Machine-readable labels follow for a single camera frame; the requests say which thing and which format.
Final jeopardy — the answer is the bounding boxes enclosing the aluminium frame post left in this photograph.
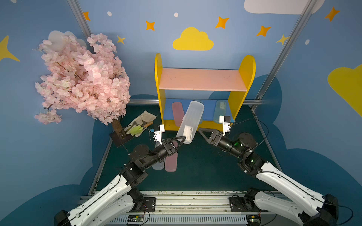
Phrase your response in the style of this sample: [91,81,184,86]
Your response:
[67,0,91,38]

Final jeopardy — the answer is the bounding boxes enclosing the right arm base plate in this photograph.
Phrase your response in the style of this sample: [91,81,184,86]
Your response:
[229,195,256,212]

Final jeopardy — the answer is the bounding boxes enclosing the yellow toy shelf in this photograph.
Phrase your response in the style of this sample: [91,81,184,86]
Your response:
[155,53,256,131]

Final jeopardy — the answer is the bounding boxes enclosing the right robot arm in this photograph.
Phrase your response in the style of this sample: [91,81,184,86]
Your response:
[199,128,338,226]

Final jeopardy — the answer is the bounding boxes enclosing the teal pencil case right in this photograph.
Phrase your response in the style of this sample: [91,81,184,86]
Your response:
[213,100,227,123]

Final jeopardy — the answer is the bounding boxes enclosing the aluminium frame post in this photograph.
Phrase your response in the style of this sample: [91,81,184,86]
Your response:
[67,0,91,38]
[255,0,318,101]

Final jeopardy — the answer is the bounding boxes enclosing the aluminium frame post right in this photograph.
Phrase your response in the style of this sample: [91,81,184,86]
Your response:
[255,0,318,101]

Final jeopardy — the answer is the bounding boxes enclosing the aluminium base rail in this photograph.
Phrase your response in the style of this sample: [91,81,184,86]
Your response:
[105,192,280,226]

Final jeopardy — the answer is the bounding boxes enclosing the pink cherry blossom tree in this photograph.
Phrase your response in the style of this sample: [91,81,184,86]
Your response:
[35,34,131,125]

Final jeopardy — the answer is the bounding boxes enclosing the pink pencil case top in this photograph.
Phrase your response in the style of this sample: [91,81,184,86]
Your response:
[165,152,178,172]

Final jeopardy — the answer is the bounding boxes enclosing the clear pencil case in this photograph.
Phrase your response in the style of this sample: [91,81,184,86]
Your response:
[176,104,199,144]
[152,159,165,170]

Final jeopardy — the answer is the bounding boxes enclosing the green garden trowel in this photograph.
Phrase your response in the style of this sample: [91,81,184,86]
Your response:
[130,121,153,136]

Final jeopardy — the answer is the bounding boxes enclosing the right controller board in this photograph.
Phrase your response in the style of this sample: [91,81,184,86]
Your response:
[246,215,261,226]

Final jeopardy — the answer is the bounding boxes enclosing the pink pencil case bottom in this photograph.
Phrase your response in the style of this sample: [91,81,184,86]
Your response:
[172,102,184,127]

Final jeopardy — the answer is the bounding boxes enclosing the teal pencil case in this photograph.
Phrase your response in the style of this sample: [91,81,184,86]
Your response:
[213,100,227,123]
[190,100,205,124]

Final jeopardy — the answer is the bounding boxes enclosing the left controller board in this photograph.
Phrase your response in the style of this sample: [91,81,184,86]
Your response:
[127,215,144,225]

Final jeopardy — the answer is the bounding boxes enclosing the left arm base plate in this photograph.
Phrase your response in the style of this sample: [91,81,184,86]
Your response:
[132,197,156,213]

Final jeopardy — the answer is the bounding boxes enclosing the pink pencil case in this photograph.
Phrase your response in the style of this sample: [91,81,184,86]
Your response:
[165,152,178,172]
[172,102,184,127]

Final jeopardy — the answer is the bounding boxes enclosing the beige cloth tool pouch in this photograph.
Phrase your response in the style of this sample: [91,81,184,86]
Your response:
[125,111,156,137]

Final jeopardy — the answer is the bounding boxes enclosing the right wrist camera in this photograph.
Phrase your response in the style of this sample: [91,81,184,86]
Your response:
[219,115,234,136]

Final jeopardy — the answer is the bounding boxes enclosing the controller board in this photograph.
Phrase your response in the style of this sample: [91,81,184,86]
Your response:
[246,215,261,226]
[127,215,144,225]

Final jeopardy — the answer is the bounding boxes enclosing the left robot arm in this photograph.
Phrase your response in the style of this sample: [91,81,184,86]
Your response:
[54,136,186,226]

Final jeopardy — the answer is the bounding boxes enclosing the teal pencil case middle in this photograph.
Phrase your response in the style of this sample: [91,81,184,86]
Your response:
[190,100,205,124]

